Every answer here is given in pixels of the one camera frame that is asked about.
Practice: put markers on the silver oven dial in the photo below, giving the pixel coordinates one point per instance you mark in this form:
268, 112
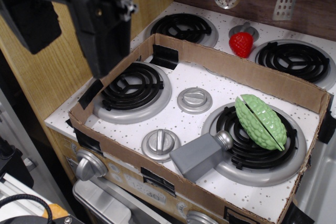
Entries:
89, 166
195, 217

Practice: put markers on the back right stove burner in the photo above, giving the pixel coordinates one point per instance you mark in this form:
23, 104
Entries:
297, 58

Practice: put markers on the red toy strawberry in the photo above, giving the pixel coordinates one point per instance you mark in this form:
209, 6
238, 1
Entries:
241, 44

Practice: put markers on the oven clock display panel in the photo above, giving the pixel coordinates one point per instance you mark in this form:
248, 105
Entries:
145, 189

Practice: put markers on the front right stove burner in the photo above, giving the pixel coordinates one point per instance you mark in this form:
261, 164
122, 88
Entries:
249, 164

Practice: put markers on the silver hanging slotted spatula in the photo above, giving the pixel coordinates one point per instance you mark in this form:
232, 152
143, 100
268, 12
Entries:
283, 10

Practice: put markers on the silver front stove knob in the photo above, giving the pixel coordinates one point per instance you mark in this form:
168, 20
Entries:
158, 144

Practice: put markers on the silver oven dial left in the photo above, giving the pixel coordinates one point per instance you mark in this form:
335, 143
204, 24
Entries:
89, 166

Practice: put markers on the brown cardboard box frame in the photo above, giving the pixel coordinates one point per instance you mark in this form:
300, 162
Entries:
225, 77

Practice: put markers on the stove burner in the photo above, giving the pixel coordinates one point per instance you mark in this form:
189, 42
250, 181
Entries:
297, 58
139, 93
249, 164
189, 27

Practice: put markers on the silver centre stove knob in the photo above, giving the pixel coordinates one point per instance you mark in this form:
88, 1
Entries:
194, 100

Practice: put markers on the green bitter melon toy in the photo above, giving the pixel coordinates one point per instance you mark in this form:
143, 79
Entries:
260, 122

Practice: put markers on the grey pepper shaker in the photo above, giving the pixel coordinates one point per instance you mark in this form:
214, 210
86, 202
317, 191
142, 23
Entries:
199, 156

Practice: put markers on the front left stove burner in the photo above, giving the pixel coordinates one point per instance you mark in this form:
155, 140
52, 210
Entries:
139, 93

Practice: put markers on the silver oven dial right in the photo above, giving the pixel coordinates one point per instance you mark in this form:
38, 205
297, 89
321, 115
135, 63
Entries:
195, 217

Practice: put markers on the silver oven door handle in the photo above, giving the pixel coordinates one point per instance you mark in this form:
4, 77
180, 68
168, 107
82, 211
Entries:
112, 204

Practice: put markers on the back left stove burner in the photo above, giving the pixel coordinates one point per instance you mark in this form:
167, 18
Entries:
189, 27

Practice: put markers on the orange object bottom left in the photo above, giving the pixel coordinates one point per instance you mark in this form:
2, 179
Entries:
57, 211

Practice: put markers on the silver stove knob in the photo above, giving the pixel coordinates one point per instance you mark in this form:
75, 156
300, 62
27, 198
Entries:
246, 27
158, 144
194, 100

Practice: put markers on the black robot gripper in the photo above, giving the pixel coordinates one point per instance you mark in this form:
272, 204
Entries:
103, 28

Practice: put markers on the silver back stove knob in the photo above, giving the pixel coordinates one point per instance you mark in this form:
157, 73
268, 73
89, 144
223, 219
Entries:
246, 27

